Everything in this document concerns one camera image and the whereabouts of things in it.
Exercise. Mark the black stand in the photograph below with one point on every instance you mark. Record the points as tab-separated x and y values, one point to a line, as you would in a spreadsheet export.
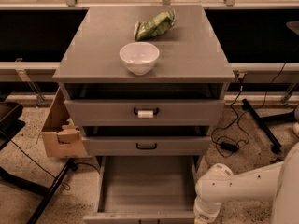
264	121
46	193

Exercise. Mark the grey drawer cabinet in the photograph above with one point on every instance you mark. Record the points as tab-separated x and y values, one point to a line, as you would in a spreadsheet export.
191	66

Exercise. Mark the green snack bag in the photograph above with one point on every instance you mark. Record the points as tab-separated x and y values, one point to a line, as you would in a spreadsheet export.
156	26

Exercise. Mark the black power adapter with cable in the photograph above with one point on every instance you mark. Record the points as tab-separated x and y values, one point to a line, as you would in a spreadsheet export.
226	145

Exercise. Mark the black tray left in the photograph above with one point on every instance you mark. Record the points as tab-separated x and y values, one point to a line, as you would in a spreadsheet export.
10	124

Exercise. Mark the brown cardboard box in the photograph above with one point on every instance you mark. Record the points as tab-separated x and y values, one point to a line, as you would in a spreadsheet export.
61	138

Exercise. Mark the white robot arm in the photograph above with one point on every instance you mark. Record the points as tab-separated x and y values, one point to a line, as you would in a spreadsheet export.
278	182

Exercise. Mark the black stand left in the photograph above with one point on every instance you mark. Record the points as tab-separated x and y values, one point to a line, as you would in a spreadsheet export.
46	193

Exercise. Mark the white ceramic bowl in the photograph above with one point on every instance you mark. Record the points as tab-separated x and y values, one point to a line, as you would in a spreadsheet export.
139	57

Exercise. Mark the black stand right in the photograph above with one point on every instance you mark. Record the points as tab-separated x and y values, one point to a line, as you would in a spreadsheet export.
264	121

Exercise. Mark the grey middle drawer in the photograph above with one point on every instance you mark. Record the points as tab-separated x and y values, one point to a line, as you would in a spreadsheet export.
146	146

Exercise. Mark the grey bottom drawer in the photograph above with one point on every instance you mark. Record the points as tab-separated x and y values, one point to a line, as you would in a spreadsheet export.
145	190

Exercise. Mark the grey top drawer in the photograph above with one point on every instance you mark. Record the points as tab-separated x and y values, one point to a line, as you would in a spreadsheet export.
145	112

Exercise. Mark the grey drawer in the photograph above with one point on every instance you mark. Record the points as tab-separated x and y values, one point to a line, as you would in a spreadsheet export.
146	146
145	190
145	112

